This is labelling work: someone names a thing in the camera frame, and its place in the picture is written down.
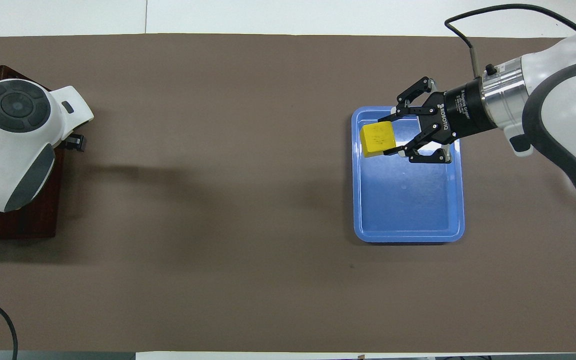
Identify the yellow block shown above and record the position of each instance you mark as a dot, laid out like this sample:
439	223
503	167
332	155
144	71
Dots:
378	140

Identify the brown table mat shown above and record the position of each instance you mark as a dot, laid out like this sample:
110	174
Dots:
243	200

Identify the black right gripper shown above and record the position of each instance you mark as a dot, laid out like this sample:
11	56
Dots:
465	110

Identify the blue plastic tray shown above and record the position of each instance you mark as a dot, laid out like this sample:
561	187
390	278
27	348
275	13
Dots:
408	200

